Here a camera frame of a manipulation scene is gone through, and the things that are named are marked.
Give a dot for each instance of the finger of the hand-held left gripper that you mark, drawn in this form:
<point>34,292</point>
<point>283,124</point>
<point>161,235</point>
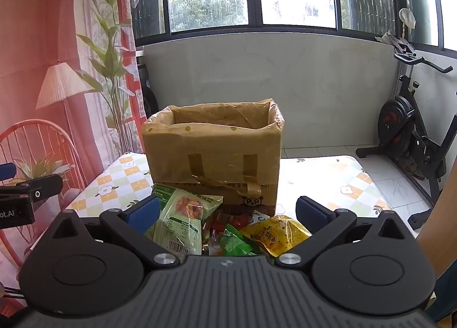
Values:
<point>7,171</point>
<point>39,188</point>

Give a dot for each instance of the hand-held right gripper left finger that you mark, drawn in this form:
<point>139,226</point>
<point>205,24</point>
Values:
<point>144,212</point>

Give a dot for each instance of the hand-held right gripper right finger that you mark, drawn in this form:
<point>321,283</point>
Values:
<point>310,211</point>

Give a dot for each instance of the yellow snack packet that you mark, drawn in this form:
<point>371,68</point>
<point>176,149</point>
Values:
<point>275,234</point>

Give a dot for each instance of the red snack packet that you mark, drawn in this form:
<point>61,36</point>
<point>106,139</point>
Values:
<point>230,221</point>

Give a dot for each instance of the plastic-lined cardboard box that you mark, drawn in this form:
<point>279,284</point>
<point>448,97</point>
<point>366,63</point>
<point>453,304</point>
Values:
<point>214,149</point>

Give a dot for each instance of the checked floral tablecloth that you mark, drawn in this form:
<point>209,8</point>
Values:
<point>321,178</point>

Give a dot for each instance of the small pale snack packet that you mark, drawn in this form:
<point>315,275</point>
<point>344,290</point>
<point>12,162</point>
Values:
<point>260,216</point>

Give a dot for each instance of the small green snack packet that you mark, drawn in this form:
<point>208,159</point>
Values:
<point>237,242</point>

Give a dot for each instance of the dark object behind table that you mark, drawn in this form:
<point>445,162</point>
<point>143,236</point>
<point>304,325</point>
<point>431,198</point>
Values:
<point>149,96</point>

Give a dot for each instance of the black exercise bike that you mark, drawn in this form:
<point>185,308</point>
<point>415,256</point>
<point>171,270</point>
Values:
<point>396,117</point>

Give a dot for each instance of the tan wooden panel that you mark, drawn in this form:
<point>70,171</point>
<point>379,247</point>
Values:
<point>439,231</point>

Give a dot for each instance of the printed curtain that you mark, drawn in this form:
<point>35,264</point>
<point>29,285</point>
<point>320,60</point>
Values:
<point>53,28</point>

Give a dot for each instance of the white plastic bag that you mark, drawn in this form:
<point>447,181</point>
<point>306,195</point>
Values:
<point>407,18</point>

